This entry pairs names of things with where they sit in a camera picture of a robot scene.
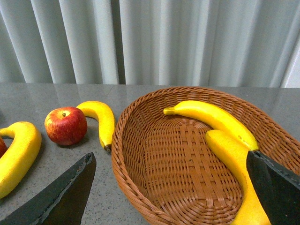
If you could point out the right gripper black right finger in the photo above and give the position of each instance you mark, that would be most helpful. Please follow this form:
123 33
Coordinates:
277 188

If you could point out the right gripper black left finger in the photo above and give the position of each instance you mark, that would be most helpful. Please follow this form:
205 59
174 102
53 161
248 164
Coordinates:
63 201

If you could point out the yellow banana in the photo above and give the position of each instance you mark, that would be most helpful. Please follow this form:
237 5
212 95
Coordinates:
215 117
234 155
106 121
20 156

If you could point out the red yellow apple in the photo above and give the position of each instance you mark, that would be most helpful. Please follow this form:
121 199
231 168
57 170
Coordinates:
66 125

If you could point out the red apple at edge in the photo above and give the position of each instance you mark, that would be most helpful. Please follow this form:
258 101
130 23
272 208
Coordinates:
3 147

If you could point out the yellow banana lying in basket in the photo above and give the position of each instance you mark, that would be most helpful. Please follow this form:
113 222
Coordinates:
215 117

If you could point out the yellow banana beside basket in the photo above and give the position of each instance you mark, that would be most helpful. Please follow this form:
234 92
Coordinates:
106 121

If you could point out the brown wicker basket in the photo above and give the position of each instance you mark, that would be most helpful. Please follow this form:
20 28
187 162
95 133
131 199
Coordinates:
165 168

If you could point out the grey pleated curtain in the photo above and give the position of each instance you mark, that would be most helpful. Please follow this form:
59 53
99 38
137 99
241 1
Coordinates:
253 43

